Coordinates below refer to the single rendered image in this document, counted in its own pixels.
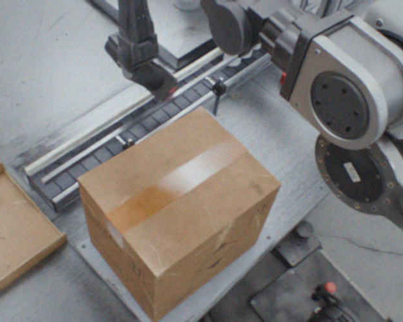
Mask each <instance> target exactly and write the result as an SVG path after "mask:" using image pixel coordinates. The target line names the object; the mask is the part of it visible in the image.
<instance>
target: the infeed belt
mask: <svg viewBox="0 0 403 322"><path fill-rule="evenodd" d="M267 53H268V52H266V51H265V50H264V49H263V48H261V49H260V50H256V51H252V55H251V57H250V58H249V59H241V62H240V65H239V66H237V67H236V68H230V67H228V66H226V67H225V68H223V69H221V70H220V71H218V72H217V73H215V74H214V75H212V76H210V77H209V79H210V80H213V81H214V82H217V81H218V80H219V78H220V77H223V79H224V80H223V82H226V81H227V80H229V79H231V77H233V76H234V75H236V74H238V73H239V72H240V71H242V70H243V69H245V68H247V67H248V66H249V65H250V64H252V63H254V62H255V61H257V60H258V59H260V58H261V57H263V56H264V55H265V54H267ZM224 54H225V53H223V54H220V55H219V56H218V57H217V58H216V59H213V60H212V61H210V62H208V63H207V64H206V65H203V67H201V68H199V69H198V70H196V71H195V72H193V73H192V74H190V75H188V76H186V77H184V79H182V80H181V81H179V82H178V83H177V84H176V90H175V91H174V92H176V91H178V90H180V88H182V87H183V86H185V85H186V84H188V83H190V82H192V81H193V80H195V79H196V78H197V77H198V76H200V75H202V74H204V73H205V72H207V71H208V70H210V69H212V68H214V67H215V66H216V65H217V64H219V63H220V62H222V61H223V59H224ZM211 91H212V85H210V84H209V83H208V82H207V81H203V82H202V83H199V84H198V85H197V86H195V87H194V88H192V90H190V91H188V92H187V93H185V94H183V95H182V96H180V97H178V98H176V99H175V100H174V101H173V102H172V103H170V104H168V105H166V106H165V107H163V108H162V109H160V110H159V111H158V112H156V113H155V114H153V115H151V116H150V117H148V118H147V119H144V120H143V121H142V122H141V123H140V124H138V125H136V126H135V127H134V128H131V129H130V130H128V131H127V132H125V133H124V134H123V135H121V136H120V137H121V138H122V139H124V140H125V141H126V142H127V139H128V138H131V139H132V141H134V142H137V141H139V140H140V139H142V138H143V137H145V136H147V135H148V134H149V133H150V132H152V131H153V130H155V129H156V128H158V127H160V126H161V125H163V124H164V123H165V122H166V121H168V120H170V119H171V118H172V117H174V116H176V115H177V114H179V113H181V112H182V111H183V110H184V109H186V108H187V107H189V106H190V105H192V104H194V103H195V102H197V101H198V100H199V99H200V98H202V97H204V96H205V95H206V94H208V93H210V92H211ZM174 92H173V93H174ZM173 93H170V94H167V95H166V96H170V95H171V94H173ZM159 102H160V101H159V99H158V98H156V97H153V98H152V99H151V100H149V101H148V102H147V103H144V104H143V105H141V106H140V107H138V108H137V109H135V110H133V111H132V112H130V113H129V114H128V115H126V116H124V117H122V118H120V119H119V120H118V121H115V123H113V124H112V125H110V126H108V127H107V128H105V129H103V130H102V131H100V132H98V133H97V134H96V135H94V136H93V137H91V138H90V139H88V140H86V141H84V142H83V143H82V144H81V145H79V146H78V147H75V148H74V149H72V150H71V151H69V152H68V153H66V154H64V155H62V157H60V158H58V159H57V160H56V161H54V162H51V163H50V164H49V165H47V166H45V167H44V168H43V169H42V170H40V171H38V172H36V173H34V174H33V175H32V176H30V177H29V178H30V179H31V181H32V182H33V183H34V184H35V185H36V186H37V187H38V189H39V190H41V192H42V193H43V194H44V195H45V196H46V198H48V200H51V199H54V198H55V197H56V196H58V195H60V194H61V193H62V192H64V191H66V189H68V188H69V187H71V186H72V185H74V184H75V183H77V182H78V181H77V178H78V177H80V176H82V175H83V174H85V173H87V172H89V171H91V170H92V169H94V168H95V167H96V166H98V165H100V164H103V163H104V162H106V161H108V160H109V159H112V158H113V157H115V156H116V155H117V154H119V153H121V152H122V151H123V148H122V145H121V144H120V143H119V142H118V141H117V140H116V139H115V140H113V141H112V142H110V143H108V144H107V145H106V146H104V147H103V148H102V149H100V150H98V151H96V152H95V153H94V154H92V155H90V157H88V158H86V159H84V160H83V161H82V162H80V163H78V164H77V165H75V166H73V167H72V168H71V169H70V170H68V171H67V172H65V173H63V174H61V175H60V176H58V177H57V178H55V180H53V181H51V182H50V183H48V184H46V185H44V184H43V183H42V178H43V177H44V176H46V175H48V174H49V173H51V172H53V171H55V170H56V169H57V168H59V166H61V165H63V164H65V163H67V162H68V161H69V160H71V159H73V158H74V157H76V156H77V155H78V154H80V153H82V152H83V151H84V150H86V149H88V148H90V147H92V146H93V145H94V144H95V143H96V142H98V141H101V140H102V139H103V138H105V137H107V136H108V135H109V134H111V133H113V132H114V131H115V130H117V129H119V128H120V127H122V126H124V125H126V124H127V123H128V122H129V121H130V120H132V119H134V118H136V117H138V116H139V115H140V114H142V113H144V112H146V110H148V109H149V108H151V107H153V106H154V105H156V104H158V103H159ZM70 153H71V154H70Z"/></svg>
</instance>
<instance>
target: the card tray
mask: <svg viewBox="0 0 403 322"><path fill-rule="evenodd" d="M67 241H68V240H67V236H66V233H62V234H61V233H60V231H59V230H58V229H57V228H56V227H55V225H54V224H53V223H52V222H51V221H50V220H49V219H48V218H47V217H46V216H45V215H44V213H43V211H42V210H41V209H40V208H38V207H37V205H36V204H35V203H34V202H33V201H32V199H31V198H30V197H29V196H28V195H26V193H25V192H24V191H23V190H22V189H21V187H20V186H19V185H18V184H17V183H16V182H15V181H14V180H13V178H12V177H11V176H10V175H9V174H8V173H7V172H6V171H5V168H4V165H3V163H2V162H0V291H1V290H2V288H4V287H5V286H7V285H8V284H10V283H12V282H13V281H14V280H15V279H17V278H18V277H20V275H22V274H23V273H25V272H26V271H28V270H29V269H30V268H32V267H33V266H34V265H36V264H38V263H39V262H40V261H41V260H42V259H43V258H45V257H46V256H48V255H49V254H51V253H52V252H54V251H55V250H56V249H57V248H58V247H60V246H61V245H63V244H64V243H66V242H67Z"/></svg>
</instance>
